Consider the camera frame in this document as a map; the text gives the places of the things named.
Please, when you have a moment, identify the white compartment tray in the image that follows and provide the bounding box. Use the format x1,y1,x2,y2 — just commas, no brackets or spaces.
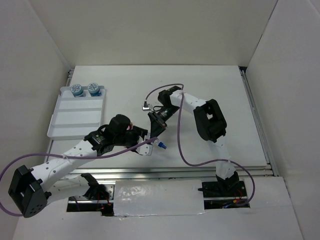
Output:
47,85,106,140

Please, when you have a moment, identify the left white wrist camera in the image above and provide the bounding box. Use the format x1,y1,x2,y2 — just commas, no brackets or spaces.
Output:
135,143,153,156

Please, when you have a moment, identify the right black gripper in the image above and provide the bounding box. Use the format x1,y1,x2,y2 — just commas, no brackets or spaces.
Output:
148,105,181,140

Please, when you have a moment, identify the clear blue-capped glue bottle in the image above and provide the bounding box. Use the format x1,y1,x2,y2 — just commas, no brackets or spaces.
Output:
145,136,167,150

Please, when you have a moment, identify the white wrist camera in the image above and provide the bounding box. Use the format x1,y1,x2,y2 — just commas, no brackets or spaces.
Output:
142,101,152,112
135,143,153,156

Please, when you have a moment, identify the white foil-edged board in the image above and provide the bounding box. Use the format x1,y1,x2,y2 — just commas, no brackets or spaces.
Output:
113,180,205,217

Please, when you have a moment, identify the blue paint jar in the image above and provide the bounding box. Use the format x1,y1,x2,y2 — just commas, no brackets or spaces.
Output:
70,84,85,98
87,82,102,97

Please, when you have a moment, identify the aluminium table rail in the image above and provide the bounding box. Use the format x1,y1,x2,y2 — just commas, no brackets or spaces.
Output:
38,164,273,182

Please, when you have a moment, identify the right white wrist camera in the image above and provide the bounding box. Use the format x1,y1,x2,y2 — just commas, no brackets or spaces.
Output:
142,101,152,112

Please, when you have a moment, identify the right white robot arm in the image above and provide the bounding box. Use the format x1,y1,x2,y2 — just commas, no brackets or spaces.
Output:
142,84,239,196

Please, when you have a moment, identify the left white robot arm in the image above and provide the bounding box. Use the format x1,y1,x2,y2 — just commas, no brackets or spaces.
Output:
8,114,148,218

